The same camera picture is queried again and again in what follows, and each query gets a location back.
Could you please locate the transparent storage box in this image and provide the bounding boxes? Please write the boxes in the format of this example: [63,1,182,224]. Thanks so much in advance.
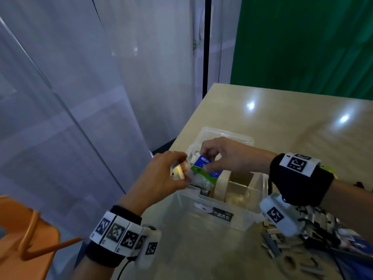
[169,166,270,231]

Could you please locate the person's left hand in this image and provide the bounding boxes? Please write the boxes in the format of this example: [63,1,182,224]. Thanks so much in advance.
[119,150,190,216]

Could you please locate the person's right forearm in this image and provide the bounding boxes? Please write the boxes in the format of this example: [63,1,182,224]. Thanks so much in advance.
[321,178,373,228]

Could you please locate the black marker wristband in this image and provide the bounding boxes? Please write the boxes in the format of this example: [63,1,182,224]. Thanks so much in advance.
[86,205,146,267]
[269,152,336,207]

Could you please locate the orange chair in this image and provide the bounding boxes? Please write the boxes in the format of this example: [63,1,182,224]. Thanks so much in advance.
[0,195,82,280]

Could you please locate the person's right hand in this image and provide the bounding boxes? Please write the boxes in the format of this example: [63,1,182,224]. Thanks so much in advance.
[198,137,275,177]

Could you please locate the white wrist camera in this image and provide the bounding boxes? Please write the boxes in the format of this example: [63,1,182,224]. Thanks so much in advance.
[135,226,162,269]
[259,193,304,237]

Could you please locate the pile of metal staple strips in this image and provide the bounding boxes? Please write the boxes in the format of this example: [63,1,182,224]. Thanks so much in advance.
[259,213,373,280]

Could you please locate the black camera cable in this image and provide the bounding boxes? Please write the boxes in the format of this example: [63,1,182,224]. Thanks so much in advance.
[117,262,132,280]

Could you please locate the transparent box lid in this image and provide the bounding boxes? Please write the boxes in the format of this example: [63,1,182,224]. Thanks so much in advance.
[186,126,255,149]

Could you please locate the green curtain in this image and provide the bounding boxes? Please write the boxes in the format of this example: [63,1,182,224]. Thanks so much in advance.
[230,0,373,101]

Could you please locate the black window post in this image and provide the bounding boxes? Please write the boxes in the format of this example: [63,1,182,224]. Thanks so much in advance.
[202,0,212,98]

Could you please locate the blue white green packet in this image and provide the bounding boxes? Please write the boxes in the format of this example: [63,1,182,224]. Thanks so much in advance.
[188,154,223,190]

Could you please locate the beige tape roll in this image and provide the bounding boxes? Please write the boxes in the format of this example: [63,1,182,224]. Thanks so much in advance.
[214,170,232,201]

